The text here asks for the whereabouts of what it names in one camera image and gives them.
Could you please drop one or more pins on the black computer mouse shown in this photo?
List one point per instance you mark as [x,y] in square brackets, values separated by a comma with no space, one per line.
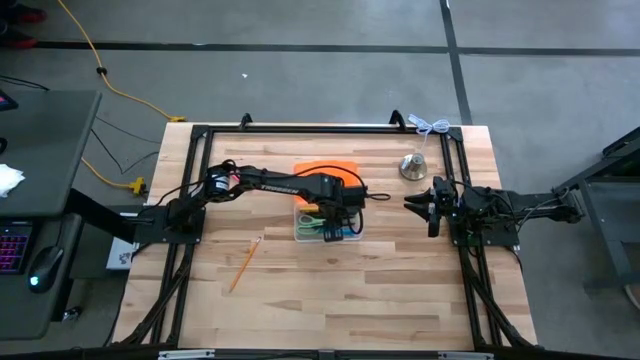
[45,267]

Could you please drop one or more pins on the white crumpled tissue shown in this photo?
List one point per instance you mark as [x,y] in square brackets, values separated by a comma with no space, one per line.
[10,180]

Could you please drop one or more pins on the clear supply box orange lid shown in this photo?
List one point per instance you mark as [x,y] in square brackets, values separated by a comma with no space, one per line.
[345,165]

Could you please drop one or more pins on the person's shoe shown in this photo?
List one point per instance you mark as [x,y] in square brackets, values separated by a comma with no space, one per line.
[634,296]

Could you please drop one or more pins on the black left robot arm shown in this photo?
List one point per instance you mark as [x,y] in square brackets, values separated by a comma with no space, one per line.
[280,188]

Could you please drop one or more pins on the orange pencil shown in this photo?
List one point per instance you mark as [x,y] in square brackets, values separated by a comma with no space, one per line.
[246,264]

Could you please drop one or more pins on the desk caster wheel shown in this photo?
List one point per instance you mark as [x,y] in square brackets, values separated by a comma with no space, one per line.
[72,313]

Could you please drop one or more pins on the metal cone weight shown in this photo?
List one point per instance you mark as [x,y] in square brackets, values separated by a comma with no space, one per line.
[413,170]

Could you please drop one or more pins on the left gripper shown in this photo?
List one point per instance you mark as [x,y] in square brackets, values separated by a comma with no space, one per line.
[337,195]

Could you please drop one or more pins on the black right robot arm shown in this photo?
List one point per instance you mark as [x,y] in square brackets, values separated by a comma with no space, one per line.
[525,207]

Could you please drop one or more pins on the white printed box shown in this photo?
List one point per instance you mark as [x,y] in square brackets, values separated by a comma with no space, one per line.
[120,255]

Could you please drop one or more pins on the dark grey metal cart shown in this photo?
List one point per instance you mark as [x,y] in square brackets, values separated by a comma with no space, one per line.
[615,220]

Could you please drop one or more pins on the black desk leg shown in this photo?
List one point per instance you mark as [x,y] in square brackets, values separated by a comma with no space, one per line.
[100,215]

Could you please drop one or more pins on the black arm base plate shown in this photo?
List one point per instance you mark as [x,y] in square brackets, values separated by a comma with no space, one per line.
[500,240]
[147,232]

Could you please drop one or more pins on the person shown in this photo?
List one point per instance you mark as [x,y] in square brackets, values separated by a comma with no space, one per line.
[20,15]

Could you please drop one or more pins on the backlit keyboard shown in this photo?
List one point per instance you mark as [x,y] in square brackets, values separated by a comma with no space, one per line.
[14,247]

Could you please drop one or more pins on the silver bracket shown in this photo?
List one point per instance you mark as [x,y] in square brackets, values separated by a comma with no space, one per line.
[465,356]
[185,354]

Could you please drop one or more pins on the blue pen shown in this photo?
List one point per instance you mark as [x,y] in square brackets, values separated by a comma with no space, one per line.
[350,234]

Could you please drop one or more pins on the small tablet device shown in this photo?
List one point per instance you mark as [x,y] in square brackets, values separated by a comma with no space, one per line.
[6,102]

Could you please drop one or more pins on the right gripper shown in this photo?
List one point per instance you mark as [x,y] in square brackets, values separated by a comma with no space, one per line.
[450,205]

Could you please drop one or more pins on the dark grey desk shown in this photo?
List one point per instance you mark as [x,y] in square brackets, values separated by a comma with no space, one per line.
[50,150]

